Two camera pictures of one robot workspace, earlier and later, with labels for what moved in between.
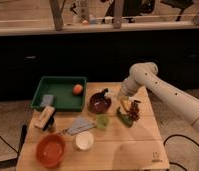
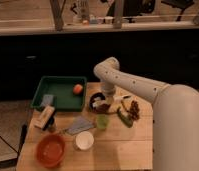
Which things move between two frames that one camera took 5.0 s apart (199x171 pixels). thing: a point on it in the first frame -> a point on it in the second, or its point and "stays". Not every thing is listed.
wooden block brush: x=46 y=118 stays
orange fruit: x=77 y=89 stays
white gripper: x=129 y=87 -> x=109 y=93
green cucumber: x=126 y=119 stays
